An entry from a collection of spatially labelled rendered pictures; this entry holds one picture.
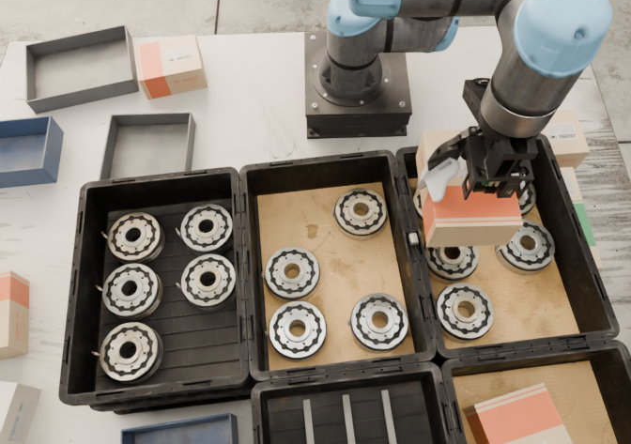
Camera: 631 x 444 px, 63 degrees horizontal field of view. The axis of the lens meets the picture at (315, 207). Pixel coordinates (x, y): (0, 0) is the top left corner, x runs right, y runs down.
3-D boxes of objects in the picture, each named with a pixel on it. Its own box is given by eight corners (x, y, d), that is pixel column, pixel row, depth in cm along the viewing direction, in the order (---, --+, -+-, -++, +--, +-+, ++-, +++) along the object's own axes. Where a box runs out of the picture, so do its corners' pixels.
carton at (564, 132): (561, 127, 127) (574, 109, 121) (576, 169, 122) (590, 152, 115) (497, 131, 127) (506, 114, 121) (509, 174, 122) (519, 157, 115)
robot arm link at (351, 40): (325, 25, 117) (326, -23, 104) (384, 24, 117) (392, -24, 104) (326, 68, 112) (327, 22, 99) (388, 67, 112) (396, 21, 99)
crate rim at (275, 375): (239, 171, 100) (238, 164, 98) (392, 154, 101) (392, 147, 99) (252, 384, 82) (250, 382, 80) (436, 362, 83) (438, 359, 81)
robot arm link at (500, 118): (484, 61, 55) (561, 58, 55) (473, 88, 59) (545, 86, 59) (496, 118, 52) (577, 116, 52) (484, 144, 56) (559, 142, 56)
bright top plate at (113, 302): (108, 264, 97) (107, 263, 97) (161, 263, 97) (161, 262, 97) (99, 316, 93) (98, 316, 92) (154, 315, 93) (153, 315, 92)
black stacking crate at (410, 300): (248, 194, 109) (239, 167, 98) (386, 179, 109) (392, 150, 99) (260, 390, 91) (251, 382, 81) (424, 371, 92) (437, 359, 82)
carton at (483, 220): (415, 157, 84) (423, 130, 78) (488, 155, 84) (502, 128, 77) (426, 247, 77) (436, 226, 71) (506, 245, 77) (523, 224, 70)
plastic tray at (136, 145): (117, 126, 131) (110, 114, 126) (195, 123, 131) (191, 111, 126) (100, 222, 119) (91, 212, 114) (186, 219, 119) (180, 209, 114)
